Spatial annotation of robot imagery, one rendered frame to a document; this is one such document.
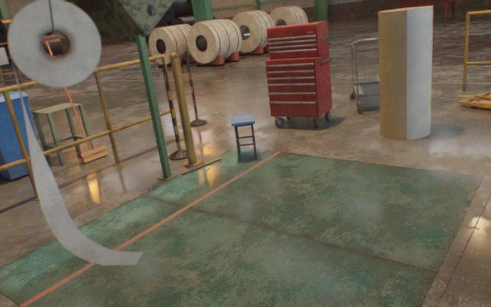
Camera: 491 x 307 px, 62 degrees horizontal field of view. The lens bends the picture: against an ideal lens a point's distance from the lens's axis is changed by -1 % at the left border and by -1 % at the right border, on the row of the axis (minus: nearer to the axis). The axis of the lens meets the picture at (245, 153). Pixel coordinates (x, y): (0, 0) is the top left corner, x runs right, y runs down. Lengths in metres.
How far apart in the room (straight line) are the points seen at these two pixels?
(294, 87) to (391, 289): 3.22
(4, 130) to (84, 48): 4.32
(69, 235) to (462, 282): 2.05
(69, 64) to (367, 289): 1.93
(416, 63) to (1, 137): 4.41
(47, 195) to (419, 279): 2.02
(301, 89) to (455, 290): 3.25
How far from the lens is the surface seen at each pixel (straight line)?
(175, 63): 4.19
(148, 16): 0.99
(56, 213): 0.90
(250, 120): 4.16
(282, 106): 5.20
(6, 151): 5.19
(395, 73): 4.48
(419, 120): 4.62
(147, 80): 3.94
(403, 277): 2.49
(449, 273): 2.57
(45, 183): 0.87
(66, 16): 0.86
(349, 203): 3.23
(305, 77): 4.99
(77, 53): 0.86
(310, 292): 2.36
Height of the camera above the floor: 1.47
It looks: 19 degrees down
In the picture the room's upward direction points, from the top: 7 degrees counter-clockwise
